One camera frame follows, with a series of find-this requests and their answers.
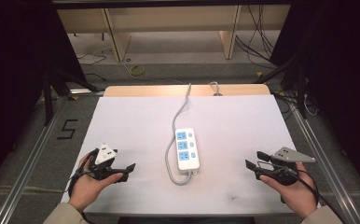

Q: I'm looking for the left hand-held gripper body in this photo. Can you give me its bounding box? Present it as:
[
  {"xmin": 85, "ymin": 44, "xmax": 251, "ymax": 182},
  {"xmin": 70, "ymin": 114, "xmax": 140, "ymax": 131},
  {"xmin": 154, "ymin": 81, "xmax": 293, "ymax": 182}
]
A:
[{"xmin": 87, "ymin": 142, "xmax": 120, "ymax": 181}]

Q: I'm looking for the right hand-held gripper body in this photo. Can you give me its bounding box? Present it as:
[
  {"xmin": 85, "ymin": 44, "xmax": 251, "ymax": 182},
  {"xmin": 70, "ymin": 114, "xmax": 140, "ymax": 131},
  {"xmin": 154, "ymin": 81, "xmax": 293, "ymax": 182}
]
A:
[{"xmin": 255, "ymin": 147, "xmax": 317, "ymax": 187}]

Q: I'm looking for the person's right hand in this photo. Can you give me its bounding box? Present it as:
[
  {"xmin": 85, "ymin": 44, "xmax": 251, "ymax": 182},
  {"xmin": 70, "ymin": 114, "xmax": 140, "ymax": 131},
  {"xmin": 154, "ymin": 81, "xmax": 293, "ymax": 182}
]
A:
[{"xmin": 258, "ymin": 161, "xmax": 320, "ymax": 219}]

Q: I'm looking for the person's left hand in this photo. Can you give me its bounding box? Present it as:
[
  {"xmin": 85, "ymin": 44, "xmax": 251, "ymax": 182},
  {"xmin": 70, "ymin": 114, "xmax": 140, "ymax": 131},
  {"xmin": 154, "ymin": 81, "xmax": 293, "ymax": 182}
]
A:
[{"xmin": 68, "ymin": 152, "xmax": 124, "ymax": 214}]

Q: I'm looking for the white table cover sheet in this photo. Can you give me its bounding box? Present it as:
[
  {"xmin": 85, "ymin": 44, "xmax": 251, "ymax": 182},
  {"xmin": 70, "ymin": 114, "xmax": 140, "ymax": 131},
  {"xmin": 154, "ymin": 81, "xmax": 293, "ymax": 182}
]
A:
[{"xmin": 61, "ymin": 94, "xmax": 322, "ymax": 217}]

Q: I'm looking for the white power strip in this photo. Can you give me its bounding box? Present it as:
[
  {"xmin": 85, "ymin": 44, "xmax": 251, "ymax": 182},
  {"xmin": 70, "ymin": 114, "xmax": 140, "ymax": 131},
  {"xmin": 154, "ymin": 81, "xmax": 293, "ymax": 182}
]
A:
[{"xmin": 174, "ymin": 127, "xmax": 201, "ymax": 175}]

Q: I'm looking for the black metal stand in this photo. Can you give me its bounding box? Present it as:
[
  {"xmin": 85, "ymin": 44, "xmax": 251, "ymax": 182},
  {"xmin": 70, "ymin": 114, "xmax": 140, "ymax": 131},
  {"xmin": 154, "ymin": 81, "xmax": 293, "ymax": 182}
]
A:
[
  {"xmin": 254, "ymin": 50, "xmax": 309, "ymax": 119},
  {"xmin": 42, "ymin": 65, "xmax": 105, "ymax": 127}
]

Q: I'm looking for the dark curtain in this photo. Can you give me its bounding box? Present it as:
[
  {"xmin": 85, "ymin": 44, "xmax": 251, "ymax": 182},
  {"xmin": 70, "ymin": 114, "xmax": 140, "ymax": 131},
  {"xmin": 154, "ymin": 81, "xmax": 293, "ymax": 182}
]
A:
[
  {"xmin": 270, "ymin": 0, "xmax": 360, "ymax": 200},
  {"xmin": 0, "ymin": 0, "xmax": 88, "ymax": 194}
]

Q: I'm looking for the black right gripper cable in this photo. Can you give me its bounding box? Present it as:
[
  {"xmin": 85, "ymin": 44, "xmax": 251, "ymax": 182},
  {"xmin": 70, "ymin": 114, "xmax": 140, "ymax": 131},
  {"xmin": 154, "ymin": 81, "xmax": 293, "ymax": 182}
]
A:
[{"xmin": 288, "ymin": 167, "xmax": 348, "ymax": 224}]

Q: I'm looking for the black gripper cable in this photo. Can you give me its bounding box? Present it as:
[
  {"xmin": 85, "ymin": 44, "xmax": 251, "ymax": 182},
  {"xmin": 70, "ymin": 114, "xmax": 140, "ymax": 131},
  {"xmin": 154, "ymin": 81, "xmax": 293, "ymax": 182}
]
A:
[
  {"xmin": 66, "ymin": 148, "xmax": 99, "ymax": 199},
  {"xmin": 288, "ymin": 167, "xmax": 348, "ymax": 224}
]

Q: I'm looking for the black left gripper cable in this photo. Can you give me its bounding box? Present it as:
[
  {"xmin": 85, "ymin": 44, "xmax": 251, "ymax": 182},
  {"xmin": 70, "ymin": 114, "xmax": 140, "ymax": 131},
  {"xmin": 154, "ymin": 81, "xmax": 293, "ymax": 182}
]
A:
[{"xmin": 66, "ymin": 148, "xmax": 99, "ymax": 199}]

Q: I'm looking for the metal floor rail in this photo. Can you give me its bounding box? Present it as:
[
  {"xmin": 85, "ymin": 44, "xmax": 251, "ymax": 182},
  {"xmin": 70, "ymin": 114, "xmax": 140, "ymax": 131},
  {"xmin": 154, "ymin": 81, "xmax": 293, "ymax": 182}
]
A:
[
  {"xmin": 0, "ymin": 95, "xmax": 69, "ymax": 224},
  {"xmin": 288, "ymin": 101, "xmax": 360, "ymax": 224}
]

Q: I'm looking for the grey power strip cable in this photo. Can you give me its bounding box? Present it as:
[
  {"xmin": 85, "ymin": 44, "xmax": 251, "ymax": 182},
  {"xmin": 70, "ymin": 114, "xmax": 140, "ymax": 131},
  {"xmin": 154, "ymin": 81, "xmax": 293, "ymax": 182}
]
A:
[{"xmin": 164, "ymin": 82, "xmax": 195, "ymax": 187}]

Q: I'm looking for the grey looped cable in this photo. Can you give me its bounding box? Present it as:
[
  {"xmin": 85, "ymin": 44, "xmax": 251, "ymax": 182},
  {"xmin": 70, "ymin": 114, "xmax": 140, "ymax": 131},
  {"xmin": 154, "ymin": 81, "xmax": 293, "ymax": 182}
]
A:
[{"xmin": 208, "ymin": 80, "xmax": 223, "ymax": 97}]

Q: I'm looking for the yellow coiled cable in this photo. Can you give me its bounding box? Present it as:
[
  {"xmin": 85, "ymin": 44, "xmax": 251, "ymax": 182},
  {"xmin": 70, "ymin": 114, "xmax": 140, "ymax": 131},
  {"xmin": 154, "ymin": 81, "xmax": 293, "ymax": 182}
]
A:
[{"xmin": 129, "ymin": 63, "xmax": 145, "ymax": 77}]

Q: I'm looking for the thin floor cable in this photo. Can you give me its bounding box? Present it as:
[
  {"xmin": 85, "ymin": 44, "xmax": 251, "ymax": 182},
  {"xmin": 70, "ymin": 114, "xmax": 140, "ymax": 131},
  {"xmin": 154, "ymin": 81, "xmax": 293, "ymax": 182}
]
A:
[{"xmin": 76, "ymin": 46, "xmax": 114, "ymax": 67}]

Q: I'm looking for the bundle of black cables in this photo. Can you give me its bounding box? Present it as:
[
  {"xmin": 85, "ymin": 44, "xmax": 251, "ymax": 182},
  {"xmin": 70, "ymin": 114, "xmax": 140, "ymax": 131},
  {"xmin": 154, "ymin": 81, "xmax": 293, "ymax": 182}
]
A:
[{"xmin": 234, "ymin": 4, "xmax": 277, "ymax": 67}]

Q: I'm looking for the wooden shelf frame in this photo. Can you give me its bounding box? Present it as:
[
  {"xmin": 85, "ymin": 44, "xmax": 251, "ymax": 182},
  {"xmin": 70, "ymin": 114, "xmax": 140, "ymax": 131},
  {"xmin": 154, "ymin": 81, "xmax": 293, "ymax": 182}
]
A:
[{"xmin": 56, "ymin": 4, "xmax": 292, "ymax": 63}]

